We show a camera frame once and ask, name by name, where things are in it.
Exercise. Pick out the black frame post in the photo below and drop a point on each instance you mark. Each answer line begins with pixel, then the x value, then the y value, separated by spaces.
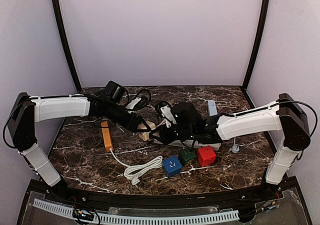
pixel 256 44
pixel 65 44

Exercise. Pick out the blue cube socket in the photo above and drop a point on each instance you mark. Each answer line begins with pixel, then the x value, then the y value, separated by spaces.
pixel 171 166

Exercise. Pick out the grey blue power strip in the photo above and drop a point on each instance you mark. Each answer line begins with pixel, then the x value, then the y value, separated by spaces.
pixel 212 108

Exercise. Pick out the right black frame post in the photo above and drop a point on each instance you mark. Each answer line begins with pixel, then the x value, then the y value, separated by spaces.
pixel 256 44

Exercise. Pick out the small circuit board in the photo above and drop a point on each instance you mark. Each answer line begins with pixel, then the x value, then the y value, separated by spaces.
pixel 81 214

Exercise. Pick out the left black frame post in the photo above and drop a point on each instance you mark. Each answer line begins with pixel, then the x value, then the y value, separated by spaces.
pixel 65 44

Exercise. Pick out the white power strip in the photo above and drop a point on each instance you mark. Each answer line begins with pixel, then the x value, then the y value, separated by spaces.
pixel 188 143

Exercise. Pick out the red cube socket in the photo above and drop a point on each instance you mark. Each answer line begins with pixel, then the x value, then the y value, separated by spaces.
pixel 206 156

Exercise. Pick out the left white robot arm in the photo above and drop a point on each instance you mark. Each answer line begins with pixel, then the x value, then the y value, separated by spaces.
pixel 23 125

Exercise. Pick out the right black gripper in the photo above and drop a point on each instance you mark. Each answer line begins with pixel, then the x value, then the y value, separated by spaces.
pixel 164 134

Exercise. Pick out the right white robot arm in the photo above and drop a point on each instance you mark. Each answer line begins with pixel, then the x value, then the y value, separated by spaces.
pixel 284 116

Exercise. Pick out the dark green cube socket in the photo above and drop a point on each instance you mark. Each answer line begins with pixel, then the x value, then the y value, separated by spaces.
pixel 186 156

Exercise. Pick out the orange power strip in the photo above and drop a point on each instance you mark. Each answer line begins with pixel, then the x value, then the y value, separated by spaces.
pixel 106 134

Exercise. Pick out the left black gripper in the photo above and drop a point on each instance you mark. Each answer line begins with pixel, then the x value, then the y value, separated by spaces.
pixel 135 122

